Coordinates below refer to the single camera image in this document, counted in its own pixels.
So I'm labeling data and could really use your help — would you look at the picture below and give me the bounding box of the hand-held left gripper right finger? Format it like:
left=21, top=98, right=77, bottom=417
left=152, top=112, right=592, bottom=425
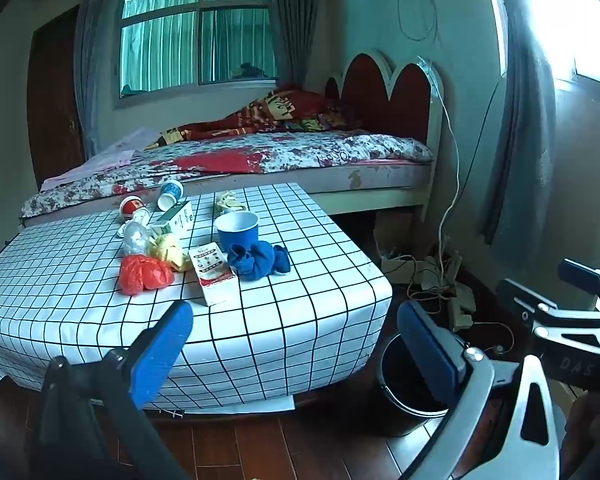
left=396, top=300, right=572, bottom=480

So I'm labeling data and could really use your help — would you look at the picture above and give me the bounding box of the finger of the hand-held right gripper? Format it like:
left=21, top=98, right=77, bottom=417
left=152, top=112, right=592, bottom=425
left=496, top=278, right=600, bottom=332
left=559, top=258, right=600, bottom=307

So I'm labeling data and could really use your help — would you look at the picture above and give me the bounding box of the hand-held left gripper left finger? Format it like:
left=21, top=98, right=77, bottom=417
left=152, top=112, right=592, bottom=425
left=27, top=300, right=196, bottom=480

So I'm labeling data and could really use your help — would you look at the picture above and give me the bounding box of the black trash bin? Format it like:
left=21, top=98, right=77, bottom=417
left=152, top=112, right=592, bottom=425
left=377, top=332, right=462, bottom=437

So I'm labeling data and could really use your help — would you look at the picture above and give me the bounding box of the red plastic bag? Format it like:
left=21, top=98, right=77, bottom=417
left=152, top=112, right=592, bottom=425
left=118, top=254, right=176, bottom=295

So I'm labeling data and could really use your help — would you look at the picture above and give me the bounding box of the red white carton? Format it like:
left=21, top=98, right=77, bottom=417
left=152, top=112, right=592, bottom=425
left=187, top=242, right=240, bottom=307

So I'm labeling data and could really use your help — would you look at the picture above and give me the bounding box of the yellow wrapper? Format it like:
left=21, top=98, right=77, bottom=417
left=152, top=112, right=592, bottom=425
left=147, top=234, right=194, bottom=272

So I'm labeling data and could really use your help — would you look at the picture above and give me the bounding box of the clear plastic bottle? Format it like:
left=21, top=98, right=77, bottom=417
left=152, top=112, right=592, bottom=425
left=122, top=222, right=154, bottom=257

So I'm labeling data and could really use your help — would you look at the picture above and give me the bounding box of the blue cloth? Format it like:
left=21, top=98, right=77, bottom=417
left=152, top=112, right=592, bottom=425
left=227, top=240, right=291, bottom=282

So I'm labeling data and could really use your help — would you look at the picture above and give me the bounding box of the green white carton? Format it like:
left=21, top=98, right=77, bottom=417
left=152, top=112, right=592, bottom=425
left=152, top=200, right=195, bottom=236

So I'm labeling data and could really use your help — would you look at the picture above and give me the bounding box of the red paper cup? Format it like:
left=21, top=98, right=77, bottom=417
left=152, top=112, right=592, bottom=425
left=119, top=196, right=149, bottom=221

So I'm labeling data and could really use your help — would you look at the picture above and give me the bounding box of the blue white paper cup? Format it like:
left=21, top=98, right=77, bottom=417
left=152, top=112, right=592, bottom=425
left=157, top=179, right=185, bottom=211

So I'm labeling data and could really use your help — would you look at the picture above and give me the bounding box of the beige paper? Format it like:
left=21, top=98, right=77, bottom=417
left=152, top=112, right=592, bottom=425
left=214, top=190, right=247, bottom=214

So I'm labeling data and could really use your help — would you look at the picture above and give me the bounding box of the white power strip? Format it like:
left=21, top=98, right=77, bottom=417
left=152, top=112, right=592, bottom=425
left=380, top=254, right=452, bottom=292

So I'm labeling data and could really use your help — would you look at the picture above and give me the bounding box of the cardboard box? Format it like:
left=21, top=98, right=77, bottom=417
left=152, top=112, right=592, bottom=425
left=372, top=210, right=432, bottom=262

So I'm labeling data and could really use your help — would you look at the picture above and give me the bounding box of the checkered white tablecloth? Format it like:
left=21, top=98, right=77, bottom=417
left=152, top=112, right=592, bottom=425
left=0, top=182, right=394, bottom=416

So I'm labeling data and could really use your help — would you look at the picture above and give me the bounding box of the grey blue curtain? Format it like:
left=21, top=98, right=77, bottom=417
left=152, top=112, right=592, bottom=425
left=480, top=0, right=562, bottom=272

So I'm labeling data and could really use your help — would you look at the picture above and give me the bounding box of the pink cloth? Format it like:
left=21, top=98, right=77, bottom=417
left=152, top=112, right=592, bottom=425
left=40, top=127, right=161, bottom=192

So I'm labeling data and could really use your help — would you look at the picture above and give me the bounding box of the floral bed sheet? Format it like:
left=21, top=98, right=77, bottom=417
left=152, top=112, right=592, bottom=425
left=20, top=129, right=437, bottom=219

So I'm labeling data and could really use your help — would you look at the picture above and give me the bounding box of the red white headboard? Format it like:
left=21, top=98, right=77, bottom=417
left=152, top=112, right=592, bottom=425
left=323, top=49, right=447, bottom=222

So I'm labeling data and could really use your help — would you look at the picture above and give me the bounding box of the red printed blanket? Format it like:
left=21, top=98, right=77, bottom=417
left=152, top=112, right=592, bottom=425
left=145, top=87, right=372, bottom=152

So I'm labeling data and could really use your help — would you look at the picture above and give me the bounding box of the brown wooden door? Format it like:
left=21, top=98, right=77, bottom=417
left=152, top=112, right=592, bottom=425
left=27, top=5, right=89, bottom=192

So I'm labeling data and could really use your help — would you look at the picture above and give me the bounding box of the bright side window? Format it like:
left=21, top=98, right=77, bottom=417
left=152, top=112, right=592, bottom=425
left=485, top=0, right=600, bottom=92

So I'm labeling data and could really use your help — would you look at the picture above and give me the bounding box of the dark cloth on sill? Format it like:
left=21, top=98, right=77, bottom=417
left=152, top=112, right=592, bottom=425
left=231, top=62, right=279, bottom=81

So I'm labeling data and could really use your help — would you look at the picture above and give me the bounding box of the sheer grey curtain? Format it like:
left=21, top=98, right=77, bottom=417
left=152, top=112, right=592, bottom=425
left=74, top=0, right=127, bottom=157

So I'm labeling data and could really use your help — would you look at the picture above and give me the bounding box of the sliding window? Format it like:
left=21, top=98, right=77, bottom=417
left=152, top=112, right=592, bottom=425
left=114, top=0, right=282, bottom=107

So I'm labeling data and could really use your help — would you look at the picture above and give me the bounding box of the thin white earphone cable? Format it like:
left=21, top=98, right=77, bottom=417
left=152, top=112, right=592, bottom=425
left=467, top=319, right=517, bottom=357

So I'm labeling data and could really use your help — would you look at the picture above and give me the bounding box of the thick white cable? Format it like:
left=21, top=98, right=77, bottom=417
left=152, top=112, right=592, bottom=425
left=418, top=57, right=462, bottom=262

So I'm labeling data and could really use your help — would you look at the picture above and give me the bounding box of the cream bed frame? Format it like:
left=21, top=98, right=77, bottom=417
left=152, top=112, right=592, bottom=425
left=300, top=161, right=442, bottom=222

